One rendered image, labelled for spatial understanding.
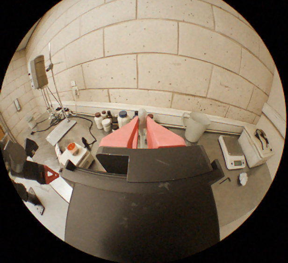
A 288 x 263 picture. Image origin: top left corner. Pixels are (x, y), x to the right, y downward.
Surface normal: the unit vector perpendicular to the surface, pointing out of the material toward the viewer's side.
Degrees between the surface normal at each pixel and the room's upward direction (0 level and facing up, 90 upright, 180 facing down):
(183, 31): 90
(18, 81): 90
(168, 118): 90
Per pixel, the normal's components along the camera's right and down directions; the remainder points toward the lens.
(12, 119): 0.97, 0.13
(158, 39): -0.22, 0.58
